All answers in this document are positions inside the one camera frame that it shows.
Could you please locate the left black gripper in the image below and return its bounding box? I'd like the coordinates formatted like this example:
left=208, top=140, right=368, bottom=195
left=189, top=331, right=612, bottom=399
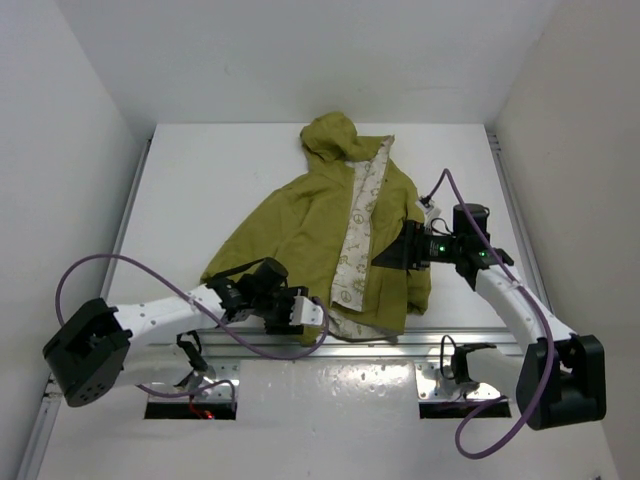
left=253, top=286, right=308, bottom=334

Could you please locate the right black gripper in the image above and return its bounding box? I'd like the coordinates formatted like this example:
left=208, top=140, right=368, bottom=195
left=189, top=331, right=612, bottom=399
left=371, top=220, right=462, bottom=272

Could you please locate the olive green hooded jacket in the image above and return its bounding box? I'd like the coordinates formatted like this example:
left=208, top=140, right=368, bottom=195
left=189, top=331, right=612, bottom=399
left=201, top=112, right=431, bottom=341

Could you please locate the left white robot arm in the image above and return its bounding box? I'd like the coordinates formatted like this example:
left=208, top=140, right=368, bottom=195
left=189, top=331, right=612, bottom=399
left=43, top=258, right=324, bottom=408

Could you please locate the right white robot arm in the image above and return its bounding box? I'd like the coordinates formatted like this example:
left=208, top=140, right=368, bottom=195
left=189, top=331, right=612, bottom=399
left=372, top=204, right=607, bottom=430

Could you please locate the white front cover panel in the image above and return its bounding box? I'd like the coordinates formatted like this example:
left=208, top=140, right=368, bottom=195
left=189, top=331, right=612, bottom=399
left=39, top=360, right=618, bottom=479

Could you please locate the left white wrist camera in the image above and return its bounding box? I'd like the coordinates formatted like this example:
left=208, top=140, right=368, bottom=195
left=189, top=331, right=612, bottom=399
left=289, top=296, right=324, bottom=327

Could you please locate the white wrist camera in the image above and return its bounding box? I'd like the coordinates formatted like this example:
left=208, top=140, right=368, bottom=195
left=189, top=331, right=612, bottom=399
left=416, top=198, right=441, bottom=224
left=289, top=296, right=324, bottom=327

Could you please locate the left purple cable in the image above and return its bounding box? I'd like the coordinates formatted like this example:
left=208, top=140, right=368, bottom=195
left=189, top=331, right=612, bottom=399
left=54, top=254, right=331, bottom=401

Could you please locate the purple cable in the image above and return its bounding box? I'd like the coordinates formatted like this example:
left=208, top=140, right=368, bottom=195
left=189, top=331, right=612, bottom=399
left=422, top=168, right=559, bottom=459
left=54, top=254, right=331, bottom=401

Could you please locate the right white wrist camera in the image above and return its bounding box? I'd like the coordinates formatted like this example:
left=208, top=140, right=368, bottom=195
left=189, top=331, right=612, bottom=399
left=416, top=198, right=441, bottom=224

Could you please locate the aluminium frame rail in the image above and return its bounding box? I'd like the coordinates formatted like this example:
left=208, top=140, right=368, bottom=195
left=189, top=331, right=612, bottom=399
left=189, top=327, right=521, bottom=359

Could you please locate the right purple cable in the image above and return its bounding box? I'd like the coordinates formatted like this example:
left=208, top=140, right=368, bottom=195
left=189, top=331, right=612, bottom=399
left=422, top=168, right=559, bottom=459

